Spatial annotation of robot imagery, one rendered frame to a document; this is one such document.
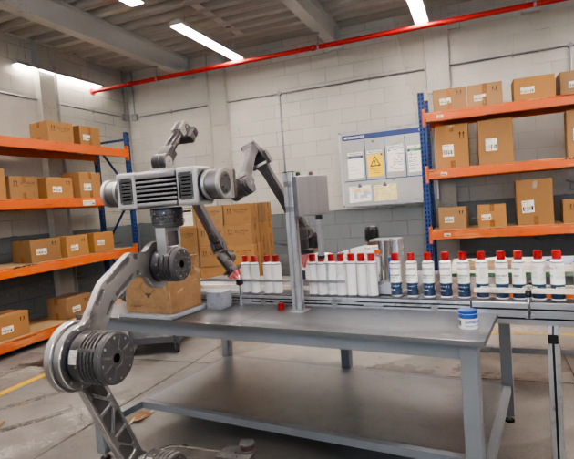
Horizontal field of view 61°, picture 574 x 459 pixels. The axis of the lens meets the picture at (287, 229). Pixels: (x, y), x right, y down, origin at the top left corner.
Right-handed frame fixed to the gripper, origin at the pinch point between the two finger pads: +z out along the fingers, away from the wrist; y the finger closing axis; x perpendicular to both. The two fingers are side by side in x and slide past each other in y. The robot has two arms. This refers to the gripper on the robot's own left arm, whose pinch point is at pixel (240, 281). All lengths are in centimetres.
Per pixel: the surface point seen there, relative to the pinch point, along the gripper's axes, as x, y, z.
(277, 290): -16.7, -2.9, 18.1
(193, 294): 11.8, -24.8, -6.9
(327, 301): -37, -6, 40
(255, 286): -7.4, -2.8, 8.3
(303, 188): -69, -15, -5
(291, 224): -53, -16, 3
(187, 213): 169, 253, -182
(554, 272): -122, -4, 91
